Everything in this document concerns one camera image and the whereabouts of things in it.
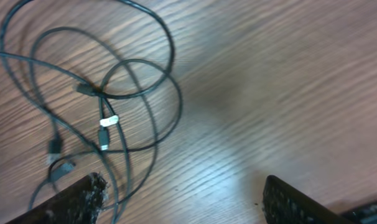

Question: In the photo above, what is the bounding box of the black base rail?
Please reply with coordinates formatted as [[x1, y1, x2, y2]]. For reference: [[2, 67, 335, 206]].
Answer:
[[341, 200, 377, 224]]

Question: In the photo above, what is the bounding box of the black braided silver-tip cable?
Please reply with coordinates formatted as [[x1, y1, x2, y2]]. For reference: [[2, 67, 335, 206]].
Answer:
[[47, 58, 184, 184]]

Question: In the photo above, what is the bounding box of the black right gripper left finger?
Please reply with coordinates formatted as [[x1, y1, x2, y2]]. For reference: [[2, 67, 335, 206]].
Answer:
[[6, 172, 107, 224]]

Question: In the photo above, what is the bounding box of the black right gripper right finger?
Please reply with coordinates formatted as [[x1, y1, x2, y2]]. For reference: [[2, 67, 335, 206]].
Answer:
[[263, 175, 352, 224]]

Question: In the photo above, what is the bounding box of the thin black USB cable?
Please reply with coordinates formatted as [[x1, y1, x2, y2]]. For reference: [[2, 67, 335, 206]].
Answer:
[[0, 26, 160, 224]]

